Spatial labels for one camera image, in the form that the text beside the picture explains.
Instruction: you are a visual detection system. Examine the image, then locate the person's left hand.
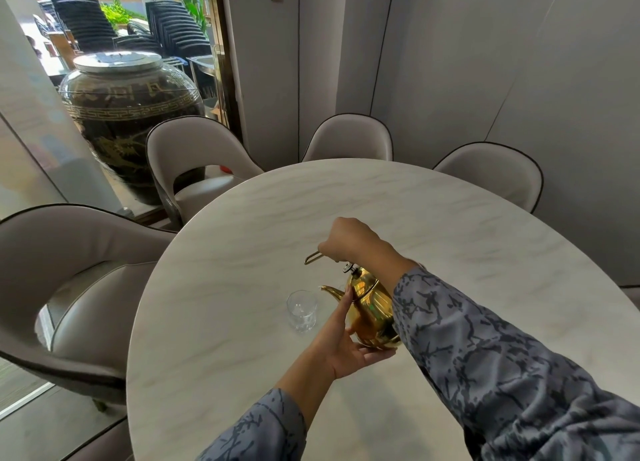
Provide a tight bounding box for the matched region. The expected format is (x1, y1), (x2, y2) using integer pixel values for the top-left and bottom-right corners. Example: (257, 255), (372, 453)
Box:
(312, 288), (397, 380)

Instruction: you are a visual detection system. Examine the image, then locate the person's right hand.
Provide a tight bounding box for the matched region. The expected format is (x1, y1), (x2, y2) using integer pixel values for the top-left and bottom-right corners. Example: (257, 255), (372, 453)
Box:
(317, 217), (389, 266)

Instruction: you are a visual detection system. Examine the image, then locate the clear textured glass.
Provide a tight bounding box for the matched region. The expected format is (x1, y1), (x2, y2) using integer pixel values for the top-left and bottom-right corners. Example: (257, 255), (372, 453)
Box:
(285, 289), (319, 333)

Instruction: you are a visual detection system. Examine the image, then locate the gold metal teapot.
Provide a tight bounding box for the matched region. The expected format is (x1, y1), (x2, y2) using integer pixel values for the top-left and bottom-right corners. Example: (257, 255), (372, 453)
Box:
(303, 250), (403, 350)

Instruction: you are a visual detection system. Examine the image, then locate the person's left forearm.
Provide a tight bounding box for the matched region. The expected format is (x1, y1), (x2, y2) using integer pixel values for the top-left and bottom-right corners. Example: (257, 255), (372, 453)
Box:
(196, 348), (336, 461)

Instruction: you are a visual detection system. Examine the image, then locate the person's right forearm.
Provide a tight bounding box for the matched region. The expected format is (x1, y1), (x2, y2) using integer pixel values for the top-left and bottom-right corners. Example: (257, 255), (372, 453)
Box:
(369, 253), (640, 461)

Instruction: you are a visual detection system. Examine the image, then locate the white marble table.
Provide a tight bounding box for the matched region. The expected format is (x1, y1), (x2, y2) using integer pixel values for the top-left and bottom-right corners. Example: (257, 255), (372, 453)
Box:
(125, 158), (640, 461)

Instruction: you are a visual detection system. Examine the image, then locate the grey metal table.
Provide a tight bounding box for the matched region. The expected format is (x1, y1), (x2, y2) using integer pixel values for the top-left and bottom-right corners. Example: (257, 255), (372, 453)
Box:
(187, 54), (221, 106)

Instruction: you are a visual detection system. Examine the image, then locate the large dark lidded jar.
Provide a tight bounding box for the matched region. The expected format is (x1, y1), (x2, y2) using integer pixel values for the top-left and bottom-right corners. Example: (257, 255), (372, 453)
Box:
(59, 50), (206, 206)

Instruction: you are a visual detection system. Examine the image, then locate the stack of black chairs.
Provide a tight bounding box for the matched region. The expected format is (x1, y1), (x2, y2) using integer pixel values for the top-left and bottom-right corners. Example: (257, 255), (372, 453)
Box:
(49, 0), (119, 52)
(145, 0), (213, 59)

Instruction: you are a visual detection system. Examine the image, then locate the green leafy plant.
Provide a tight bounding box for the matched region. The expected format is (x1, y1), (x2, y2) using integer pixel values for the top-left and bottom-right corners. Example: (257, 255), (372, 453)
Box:
(181, 0), (209, 34)

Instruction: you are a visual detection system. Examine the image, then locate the gold door frame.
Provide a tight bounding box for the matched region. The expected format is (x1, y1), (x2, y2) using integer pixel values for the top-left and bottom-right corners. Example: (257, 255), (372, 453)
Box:
(202, 0), (246, 142)

